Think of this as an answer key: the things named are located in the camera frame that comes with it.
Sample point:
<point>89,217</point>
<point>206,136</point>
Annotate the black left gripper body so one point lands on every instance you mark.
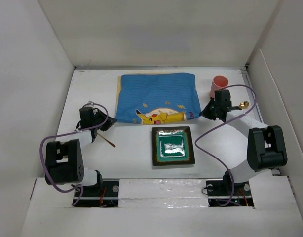
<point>98,117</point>

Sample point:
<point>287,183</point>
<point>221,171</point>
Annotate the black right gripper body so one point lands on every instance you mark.
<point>218,106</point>

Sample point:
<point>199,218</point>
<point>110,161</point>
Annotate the pink plastic cup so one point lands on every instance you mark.
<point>219,82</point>

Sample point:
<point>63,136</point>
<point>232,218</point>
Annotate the gold fork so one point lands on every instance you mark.
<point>109,142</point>

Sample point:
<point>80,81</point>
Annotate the blue pikachu cloth napkin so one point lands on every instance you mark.
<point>156,99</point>

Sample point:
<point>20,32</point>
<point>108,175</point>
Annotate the square green black plate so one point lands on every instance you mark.
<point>172,146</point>

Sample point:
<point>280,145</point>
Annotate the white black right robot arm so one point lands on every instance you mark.
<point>265,148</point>

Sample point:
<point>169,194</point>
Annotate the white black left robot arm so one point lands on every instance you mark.
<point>64,161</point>

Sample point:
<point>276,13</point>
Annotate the gold spoon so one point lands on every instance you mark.
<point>244,105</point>

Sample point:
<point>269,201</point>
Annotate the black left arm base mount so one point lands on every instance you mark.
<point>103,194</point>

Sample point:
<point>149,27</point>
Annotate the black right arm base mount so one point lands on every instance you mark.
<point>221,194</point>

